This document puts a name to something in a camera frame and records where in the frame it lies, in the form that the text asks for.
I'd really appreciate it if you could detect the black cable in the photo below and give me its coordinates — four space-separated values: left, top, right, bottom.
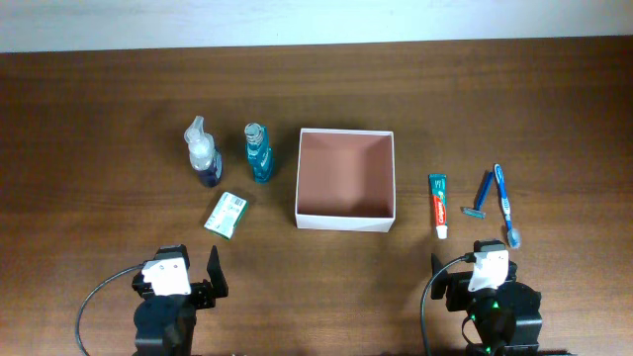
419 253 477 356
74 264 145 356

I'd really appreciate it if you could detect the dark blue pump bottle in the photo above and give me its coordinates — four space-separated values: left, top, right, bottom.
184 116 223 188

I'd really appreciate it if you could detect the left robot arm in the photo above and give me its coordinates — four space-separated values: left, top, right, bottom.
132 244 228 356

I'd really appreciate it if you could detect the green white soap box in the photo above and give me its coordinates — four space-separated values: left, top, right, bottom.
204 192 248 240

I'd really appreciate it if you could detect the Colgate toothpaste tube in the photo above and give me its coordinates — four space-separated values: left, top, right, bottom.
428 173 448 239

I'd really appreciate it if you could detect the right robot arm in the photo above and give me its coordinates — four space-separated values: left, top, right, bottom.
423 240 543 356

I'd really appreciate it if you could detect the white cardboard box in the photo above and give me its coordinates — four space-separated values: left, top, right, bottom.
294 128 397 232

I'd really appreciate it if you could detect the left black cable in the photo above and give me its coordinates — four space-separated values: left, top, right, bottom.
74 264 145 356

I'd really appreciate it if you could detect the blue disposable razor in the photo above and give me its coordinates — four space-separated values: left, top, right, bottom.
461 171 495 220

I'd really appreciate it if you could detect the right black cable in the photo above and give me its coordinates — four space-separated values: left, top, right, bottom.
419 253 477 356

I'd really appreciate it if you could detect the teal mouthwash bottle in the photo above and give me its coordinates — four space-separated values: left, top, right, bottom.
244 123 274 183

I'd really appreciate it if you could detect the blue white toothbrush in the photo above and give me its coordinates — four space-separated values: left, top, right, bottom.
494 163 522 249

